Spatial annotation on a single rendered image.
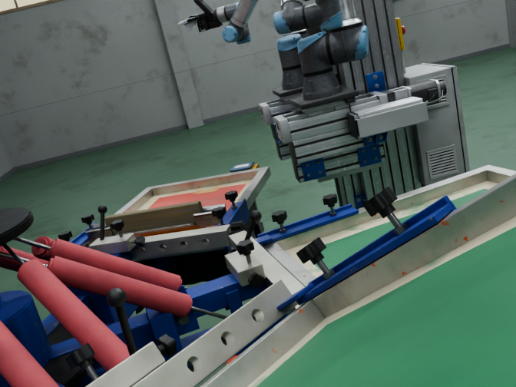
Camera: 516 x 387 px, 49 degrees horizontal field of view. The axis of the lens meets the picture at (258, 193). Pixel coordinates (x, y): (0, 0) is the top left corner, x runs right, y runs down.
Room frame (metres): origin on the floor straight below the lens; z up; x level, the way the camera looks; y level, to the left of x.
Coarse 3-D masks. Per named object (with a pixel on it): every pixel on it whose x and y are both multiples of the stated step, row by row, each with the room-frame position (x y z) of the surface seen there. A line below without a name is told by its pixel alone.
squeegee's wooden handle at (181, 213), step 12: (180, 204) 1.87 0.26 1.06; (192, 204) 1.84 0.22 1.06; (108, 216) 1.94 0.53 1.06; (120, 216) 1.92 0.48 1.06; (132, 216) 1.90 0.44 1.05; (144, 216) 1.89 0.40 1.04; (156, 216) 1.88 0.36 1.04; (168, 216) 1.87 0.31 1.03; (180, 216) 1.85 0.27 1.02; (192, 216) 1.84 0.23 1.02; (132, 228) 1.91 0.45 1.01; (144, 228) 1.89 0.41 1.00
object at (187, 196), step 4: (172, 196) 2.42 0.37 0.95; (176, 196) 2.40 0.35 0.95; (180, 196) 2.38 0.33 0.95; (184, 196) 2.37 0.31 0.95; (188, 196) 2.35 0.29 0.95; (192, 196) 2.34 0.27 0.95; (196, 196) 2.32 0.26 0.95; (156, 200) 2.41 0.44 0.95; (160, 200) 2.39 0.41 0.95; (164, 200) 2.37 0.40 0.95; (168, 200) 2.36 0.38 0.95; (172, 200) 2.34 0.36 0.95; (176, 200) 2.33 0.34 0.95; (180, 200) 2.31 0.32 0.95; (184, 200) 2.30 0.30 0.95; (152, 204) 2.36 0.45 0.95; (156, 204) 2.34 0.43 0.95; (160, 204) 2.33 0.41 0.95; (148, 208) 2.31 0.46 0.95
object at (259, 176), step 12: (264, 168) 2.37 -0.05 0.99; (192, 180) 2.47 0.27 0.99; (204, 180) 2.44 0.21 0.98; (216, 180) 2.42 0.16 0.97; (228, 180) 2.41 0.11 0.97; (240, 180) 2.39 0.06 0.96; (252, 180) 2.22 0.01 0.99; (264, 180) 2.26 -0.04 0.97; (144, 192) 2.47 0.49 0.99; (156, 192) 2.50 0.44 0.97; (168, 192) 2.49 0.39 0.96; (252, 192) 2.06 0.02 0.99; (132, 204) 2.31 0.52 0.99; (192, 252) 1.67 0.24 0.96
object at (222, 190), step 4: (240, 184) 2.34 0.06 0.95; (244, 184) 2.32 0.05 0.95; (220, 188) 2.35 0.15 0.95; (224, 188) 2.34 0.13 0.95; (228, 188) 2.32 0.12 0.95; (232, 188) 2.31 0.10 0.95; (236, 188) 2.29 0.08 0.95; (240, 188) 2.28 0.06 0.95; (212, 192) 2.32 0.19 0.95; (216, 192) 2.31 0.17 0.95; (220, 192) 2.29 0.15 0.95; (224, 192) 2.28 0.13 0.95; (200, 196) 2.31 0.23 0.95; (204, 196) 2.29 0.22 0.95; (208, 196) 2.28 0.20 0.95; (212, 196) 2.26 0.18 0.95; (216, 196) 2.25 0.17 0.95; (224, 200) 2.15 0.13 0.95; (228, 200) 2.14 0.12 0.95; (228, 204) 2.09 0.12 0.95; (228, 208) 2.04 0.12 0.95
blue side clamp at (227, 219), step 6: (240, 204) 1.87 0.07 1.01; (246, 204) 1.92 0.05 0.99; (228, 210) 1.86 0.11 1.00; (234, 210) 1.84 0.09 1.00; (240, 210) 1.84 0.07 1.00; (246, 210) 1.91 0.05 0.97; (228, 216) 1.80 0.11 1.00; (234, 216) 1.77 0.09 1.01; (240, 216) 1.83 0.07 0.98; (246, 216) 1.89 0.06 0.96; (228, 222) 1.71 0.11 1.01; (228, 246) 1.64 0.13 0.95
